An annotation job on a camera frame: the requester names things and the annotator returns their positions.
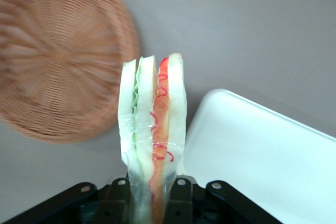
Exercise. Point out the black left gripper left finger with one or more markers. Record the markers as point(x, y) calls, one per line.
point(105, 203)

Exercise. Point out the round brown wicker basket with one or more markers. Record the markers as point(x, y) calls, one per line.
point(57, 56)

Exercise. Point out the beige rectangular tray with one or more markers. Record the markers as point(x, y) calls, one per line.
point(262, 155)

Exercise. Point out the triangular sandwich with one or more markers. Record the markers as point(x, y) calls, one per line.
point(147, 119)

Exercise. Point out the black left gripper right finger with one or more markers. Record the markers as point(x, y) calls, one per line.
point(199, 205)

